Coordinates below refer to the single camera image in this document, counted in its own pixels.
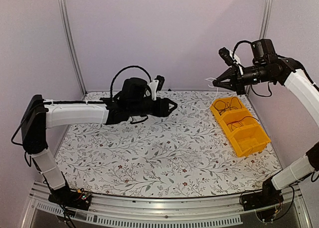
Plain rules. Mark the aluminium frame post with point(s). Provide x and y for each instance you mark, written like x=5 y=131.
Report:
x=262 y=35
x=71 y=46

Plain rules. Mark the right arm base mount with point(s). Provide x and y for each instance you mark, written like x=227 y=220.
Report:
x=266 y=203

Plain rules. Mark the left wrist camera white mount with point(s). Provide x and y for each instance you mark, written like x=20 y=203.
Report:
x=153 y=86

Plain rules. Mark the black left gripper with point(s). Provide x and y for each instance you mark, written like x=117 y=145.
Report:
x=163 y=106

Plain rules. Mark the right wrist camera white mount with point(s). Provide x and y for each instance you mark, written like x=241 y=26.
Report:
x=230 y=59

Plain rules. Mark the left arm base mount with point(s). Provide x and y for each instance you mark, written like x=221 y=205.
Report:
x=66 y=197

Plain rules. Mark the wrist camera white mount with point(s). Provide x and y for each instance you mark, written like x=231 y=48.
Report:
x=230 y=59
x=153 y=86

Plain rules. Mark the right aluminium frame post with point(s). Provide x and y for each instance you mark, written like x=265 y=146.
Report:
x=262 y=35

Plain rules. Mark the front aluminium rail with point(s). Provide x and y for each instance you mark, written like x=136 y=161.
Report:
x=107 y=211

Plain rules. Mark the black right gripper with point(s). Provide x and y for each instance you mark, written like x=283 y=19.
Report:
x=237 y=84

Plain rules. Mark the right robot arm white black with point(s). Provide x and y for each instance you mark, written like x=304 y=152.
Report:
x=268 y=66

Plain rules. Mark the yellow three-compartment bin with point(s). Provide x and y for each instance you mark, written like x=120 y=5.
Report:
x=241 y=128

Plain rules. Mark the floral patterned table mat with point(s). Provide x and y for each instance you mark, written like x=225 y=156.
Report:
x=183 y=155

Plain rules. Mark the left aluminium frame post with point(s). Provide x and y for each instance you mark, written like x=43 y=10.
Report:
x=71 y=46

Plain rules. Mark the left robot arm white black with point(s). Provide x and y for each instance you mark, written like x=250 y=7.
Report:
x=136 y=98

